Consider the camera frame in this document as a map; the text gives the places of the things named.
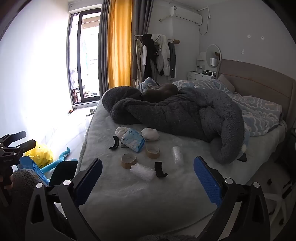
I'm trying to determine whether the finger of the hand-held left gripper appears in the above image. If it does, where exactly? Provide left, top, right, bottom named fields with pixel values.
left=5, top=139, right=37, bottom=160
left=0, top=131, right=27, bottom=149

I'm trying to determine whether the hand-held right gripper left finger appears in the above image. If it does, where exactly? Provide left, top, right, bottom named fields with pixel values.
left=25, top=158, right=103, bottom=241

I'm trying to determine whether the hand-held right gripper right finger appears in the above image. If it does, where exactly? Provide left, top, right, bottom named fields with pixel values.
left=193, top=156, right=274, bottom=241

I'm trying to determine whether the dark teal bin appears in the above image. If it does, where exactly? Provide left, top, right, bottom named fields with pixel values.
left=48, top=160, right=79, bottom=186

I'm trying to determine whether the clear plastic bag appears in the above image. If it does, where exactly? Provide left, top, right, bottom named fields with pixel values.
left=171, top=145, right=185, bottom=166

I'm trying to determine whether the brown tape roll core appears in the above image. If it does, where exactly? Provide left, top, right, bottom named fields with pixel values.
left=120, top=153, right=137, bottom=169
left=145, top=146, right=160, bottom=159

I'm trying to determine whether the black curved hook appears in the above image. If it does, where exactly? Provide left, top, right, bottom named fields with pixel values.
left=109, top=136, right=119, bottom=151
left=154, top=161, right=168, bottom=178

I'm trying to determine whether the bubble wrap roll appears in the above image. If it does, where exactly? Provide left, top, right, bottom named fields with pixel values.
left=130, top=163, right=156, bottom=181

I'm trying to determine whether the large white sock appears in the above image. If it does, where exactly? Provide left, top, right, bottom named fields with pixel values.
left=115, top=126, right=130, bottom=142

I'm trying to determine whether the blue tissue packet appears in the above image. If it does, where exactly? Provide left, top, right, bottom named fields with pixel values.
left=121, top=128, right=146, bottom=153

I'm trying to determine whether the small white sock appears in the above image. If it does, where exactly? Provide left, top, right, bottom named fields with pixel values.
left=141, top=127, right=160, bottom=141

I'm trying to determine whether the yellow plastic bag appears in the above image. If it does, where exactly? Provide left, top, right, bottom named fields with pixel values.
left=24, top=142, right=54, bottom=168

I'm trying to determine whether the blue cardboard box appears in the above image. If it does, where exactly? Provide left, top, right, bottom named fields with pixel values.
left=18, top=156, right=50, bottom=186

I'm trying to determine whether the blue dinosaur toy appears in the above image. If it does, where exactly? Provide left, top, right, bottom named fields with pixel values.
left=40, top=147, right=78, bottom=174

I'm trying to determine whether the bed with white fleece sheet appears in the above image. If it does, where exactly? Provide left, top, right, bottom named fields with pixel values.
left=75, top=102, right=289, bottom=234

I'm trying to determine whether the dark grey fleece blanket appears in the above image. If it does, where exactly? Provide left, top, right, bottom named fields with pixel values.
left=102, top=86, right=249, bottom=165

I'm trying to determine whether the white chair base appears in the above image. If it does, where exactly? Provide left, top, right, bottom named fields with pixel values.
left=265, top=183, right=296, bottom=223

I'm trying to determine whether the blue cloud-print quilt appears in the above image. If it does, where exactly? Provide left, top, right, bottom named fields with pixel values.
left=136, top=77, right=282, bottom=138

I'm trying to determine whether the beige pillow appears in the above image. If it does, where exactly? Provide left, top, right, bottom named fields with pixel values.
left=217, top=74, right=236, bottom=93

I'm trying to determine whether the black-framed window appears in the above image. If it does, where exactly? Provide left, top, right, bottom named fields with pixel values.
left=67, top=13, right=102, bottom=106

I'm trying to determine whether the white dresser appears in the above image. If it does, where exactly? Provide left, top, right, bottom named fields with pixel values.
left=187, top=71, right=218, bottom=81

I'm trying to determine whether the beige bed headboard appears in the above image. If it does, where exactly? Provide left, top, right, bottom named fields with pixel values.
left=217, top=59, right=296, bottom=130

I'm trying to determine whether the white table lamp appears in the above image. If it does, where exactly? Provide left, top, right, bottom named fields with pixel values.
left=209, top=57, right=219, bottom=77

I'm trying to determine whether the white organiser shelf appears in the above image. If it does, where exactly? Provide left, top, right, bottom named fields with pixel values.
left=196, top=52, right=207, bottom=72

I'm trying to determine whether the grey garment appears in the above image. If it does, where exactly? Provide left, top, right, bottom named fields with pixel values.
left=168, top=42, right=176, bottom=79

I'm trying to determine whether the grey curtain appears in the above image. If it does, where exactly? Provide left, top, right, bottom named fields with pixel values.
left=98, top=0, right=111, bottom=98
left=131, top=0, right=151, bottom=81

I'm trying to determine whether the round mirror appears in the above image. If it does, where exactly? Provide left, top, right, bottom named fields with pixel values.
left=206, top=44, right=222, bottom=70

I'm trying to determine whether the beige coat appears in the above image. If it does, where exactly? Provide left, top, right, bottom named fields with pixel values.
left=135, top=38, right=145, bottom=81

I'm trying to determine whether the white jacket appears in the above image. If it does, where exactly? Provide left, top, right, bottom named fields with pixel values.
left=151, top=34, right=170, bottom=76

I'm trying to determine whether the black garment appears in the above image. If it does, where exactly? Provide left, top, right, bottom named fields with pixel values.
left=142, top=34, right=160, bottom=80

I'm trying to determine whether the yellow curtain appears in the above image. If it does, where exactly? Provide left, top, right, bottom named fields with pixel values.
left=107, top=0, right=133, bottom=87

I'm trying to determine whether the clothes rack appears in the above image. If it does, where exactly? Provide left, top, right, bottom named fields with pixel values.
left=134, top=34, right=180, bottom=45

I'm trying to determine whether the white air conditioner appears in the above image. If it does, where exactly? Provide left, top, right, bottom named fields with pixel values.
left=168, top=6, right=203, bottom=25

